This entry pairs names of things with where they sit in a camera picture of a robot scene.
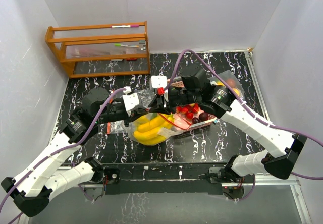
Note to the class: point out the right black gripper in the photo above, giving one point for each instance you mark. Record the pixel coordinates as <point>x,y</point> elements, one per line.
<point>169,100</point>

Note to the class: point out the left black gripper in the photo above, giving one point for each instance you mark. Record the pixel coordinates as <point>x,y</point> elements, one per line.
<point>135,115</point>

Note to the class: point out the strawberry bunch with leaves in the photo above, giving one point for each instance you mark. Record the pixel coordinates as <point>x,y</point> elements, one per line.
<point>188,111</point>

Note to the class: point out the dark red plum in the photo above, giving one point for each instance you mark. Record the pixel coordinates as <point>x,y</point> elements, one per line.
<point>203,116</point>

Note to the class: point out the blue zipper clear bag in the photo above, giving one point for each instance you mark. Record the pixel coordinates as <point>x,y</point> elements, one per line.
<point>222,91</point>

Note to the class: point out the red apple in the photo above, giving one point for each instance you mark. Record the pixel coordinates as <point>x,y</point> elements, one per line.
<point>231,82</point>

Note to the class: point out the yellow banana bunch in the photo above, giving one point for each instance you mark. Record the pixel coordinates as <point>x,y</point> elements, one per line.
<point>148,133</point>

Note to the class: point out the red zipper clear bag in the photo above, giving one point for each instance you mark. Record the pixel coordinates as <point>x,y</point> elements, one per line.
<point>115,127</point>
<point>146,97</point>

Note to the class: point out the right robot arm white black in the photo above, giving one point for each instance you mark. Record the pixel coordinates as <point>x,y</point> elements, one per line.
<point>281,148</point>

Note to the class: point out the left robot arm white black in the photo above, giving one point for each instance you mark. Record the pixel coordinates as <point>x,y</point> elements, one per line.
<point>32,189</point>

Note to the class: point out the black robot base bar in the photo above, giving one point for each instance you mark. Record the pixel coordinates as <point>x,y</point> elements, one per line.
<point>124,178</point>

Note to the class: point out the pink plastic basket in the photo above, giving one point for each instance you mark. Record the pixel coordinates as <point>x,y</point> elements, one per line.
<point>191,123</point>

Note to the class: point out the wooden shelf rack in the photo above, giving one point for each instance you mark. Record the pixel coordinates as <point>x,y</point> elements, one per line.
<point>75,44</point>

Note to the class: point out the pink white marker pen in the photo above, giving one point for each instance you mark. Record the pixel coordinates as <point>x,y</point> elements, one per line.
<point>125,26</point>

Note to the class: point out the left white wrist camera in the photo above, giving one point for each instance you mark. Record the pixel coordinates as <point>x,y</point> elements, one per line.
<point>131,100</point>

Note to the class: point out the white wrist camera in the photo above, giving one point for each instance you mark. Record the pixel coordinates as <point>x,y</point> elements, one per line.
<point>131,100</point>
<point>158,86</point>

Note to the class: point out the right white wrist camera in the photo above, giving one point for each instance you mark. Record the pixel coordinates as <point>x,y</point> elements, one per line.
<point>158,86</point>

